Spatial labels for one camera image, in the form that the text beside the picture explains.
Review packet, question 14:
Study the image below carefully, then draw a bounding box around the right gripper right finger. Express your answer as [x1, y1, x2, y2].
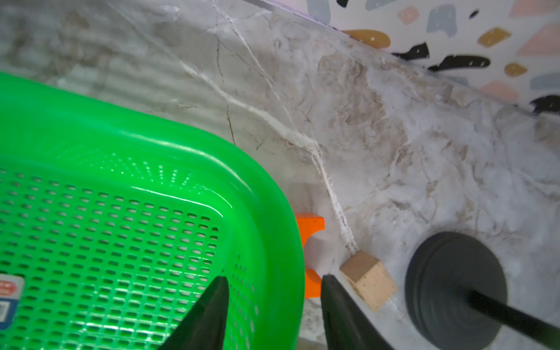
[321, 274, 392, 349]

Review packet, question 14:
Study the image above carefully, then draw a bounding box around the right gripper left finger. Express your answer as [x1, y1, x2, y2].
[159, 276, 230, 350]

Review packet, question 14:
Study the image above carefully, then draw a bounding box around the green plastic basket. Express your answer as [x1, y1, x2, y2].
[1, 74, 305, 349]

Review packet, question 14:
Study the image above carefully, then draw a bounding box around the natural wooden cube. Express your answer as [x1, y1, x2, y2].
[340, 250, 398, 311]

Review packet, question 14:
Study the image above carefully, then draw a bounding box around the orange arch block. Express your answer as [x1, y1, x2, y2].
[295, 213, 325, 299]

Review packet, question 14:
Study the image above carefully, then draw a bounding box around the black stand with mirror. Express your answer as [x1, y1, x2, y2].
[405, 232, 559, 349]

